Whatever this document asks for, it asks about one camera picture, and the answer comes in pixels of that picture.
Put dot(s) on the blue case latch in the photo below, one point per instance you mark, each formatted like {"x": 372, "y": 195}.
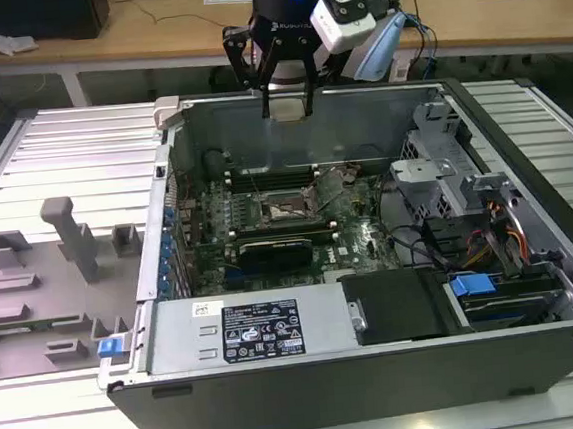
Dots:
{"x": 108, "y": 347}

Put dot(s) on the green motherboard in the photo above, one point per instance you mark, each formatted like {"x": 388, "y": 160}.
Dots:
{"x": 355, "y": 248}

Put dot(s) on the silver power supply unit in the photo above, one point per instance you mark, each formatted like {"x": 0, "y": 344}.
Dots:
{"x": 176, "y": 334}

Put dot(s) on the silver CPU plate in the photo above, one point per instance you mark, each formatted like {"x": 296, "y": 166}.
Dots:
{"x": 287, "y": 110}

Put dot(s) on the black drive bay cover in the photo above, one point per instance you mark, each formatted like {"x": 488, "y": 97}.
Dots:
{"x": 395, "y": 305}

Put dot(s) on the green RAM stick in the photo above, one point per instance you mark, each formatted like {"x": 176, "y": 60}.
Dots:
{"x": 20, "y": 329}

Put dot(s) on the black graphics card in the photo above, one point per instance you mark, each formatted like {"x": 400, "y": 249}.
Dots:
{"x": 275, "y": 255}

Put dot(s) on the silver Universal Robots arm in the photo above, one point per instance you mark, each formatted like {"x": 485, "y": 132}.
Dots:
{"x": 377, "y": 51}

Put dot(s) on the wooden desk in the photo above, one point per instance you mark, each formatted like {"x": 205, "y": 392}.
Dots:
{"x": 151, "y": 40}

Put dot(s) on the black computer box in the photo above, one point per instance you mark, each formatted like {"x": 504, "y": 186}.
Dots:
{"x": 23, "y": 16}

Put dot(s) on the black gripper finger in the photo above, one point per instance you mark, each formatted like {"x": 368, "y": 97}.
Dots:
{"x": 309, "y": 72}
{"x": 264, "y": 76}

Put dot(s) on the blue expansion slot clip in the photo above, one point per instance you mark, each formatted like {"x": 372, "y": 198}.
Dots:
{"x": 164, "y": 271}
{"x": 169, "y": 215}
{"x": 167, "y": 240}
{"x": 162, "y": 286}
{"x": 165, "y": 255}

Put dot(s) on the hard disk in blue carrier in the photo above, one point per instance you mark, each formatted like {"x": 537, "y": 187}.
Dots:
{"x": 471, "y": 288}

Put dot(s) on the CPU socket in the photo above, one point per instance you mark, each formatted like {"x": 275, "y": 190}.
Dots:
{"x": 286, "y": 208}

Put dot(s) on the black round fan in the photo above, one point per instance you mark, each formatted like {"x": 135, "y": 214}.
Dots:
{"x": 214, "y": 161}

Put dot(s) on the grey parts rack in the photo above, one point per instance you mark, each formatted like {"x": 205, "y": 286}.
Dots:
{"x": 47, "y": 295}

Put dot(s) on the crumpled white paper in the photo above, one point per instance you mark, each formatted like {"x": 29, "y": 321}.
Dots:
{"x": 10, "y": 42}

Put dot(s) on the metal drive cage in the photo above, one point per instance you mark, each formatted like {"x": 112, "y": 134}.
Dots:
{"x": 423, "y": 172}

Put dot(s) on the installed RAM stick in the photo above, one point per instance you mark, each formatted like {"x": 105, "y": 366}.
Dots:
{"x": 268, "y": 177}

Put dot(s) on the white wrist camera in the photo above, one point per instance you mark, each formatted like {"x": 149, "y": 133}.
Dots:
{"x": 335, "y": 24}

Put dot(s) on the open black PC case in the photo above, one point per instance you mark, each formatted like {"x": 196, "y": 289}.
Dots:
{"x": 332, "y": 396}

